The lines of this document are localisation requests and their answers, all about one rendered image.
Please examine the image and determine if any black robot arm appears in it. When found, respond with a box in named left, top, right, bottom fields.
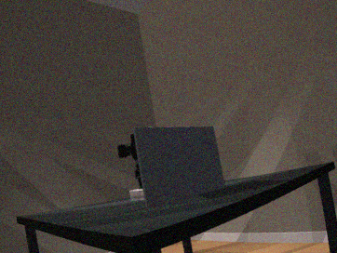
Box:
left=129, top=134, right=143, bottom=190

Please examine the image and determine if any grey wall panel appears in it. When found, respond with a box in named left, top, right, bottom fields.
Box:
left=133, top=126, right=225, bottom=207

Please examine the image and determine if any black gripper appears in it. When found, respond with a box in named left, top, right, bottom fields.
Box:
left=118, top=144, right=137, bottom=158

